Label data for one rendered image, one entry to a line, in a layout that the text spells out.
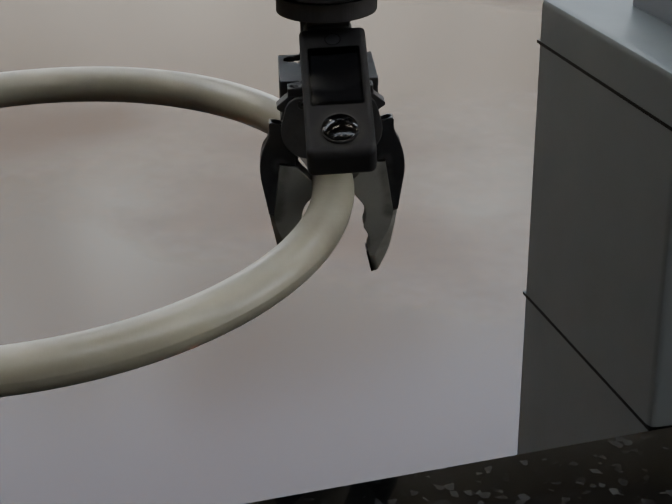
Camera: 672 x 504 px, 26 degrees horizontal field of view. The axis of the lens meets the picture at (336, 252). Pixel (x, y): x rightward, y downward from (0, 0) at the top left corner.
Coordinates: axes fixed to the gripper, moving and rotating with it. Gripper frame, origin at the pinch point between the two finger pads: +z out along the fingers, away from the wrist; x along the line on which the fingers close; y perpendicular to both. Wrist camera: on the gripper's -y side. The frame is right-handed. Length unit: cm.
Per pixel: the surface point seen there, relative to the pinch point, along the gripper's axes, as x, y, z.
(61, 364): 17.0, -23.9, -6.0
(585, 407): -35, 62, 53
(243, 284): 6.5, -17.2, -7.2
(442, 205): -38, 226, 98
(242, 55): 11, 367, 104
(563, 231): -34, 73, 33
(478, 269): -41, 187, 96
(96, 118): 53, 301, 100
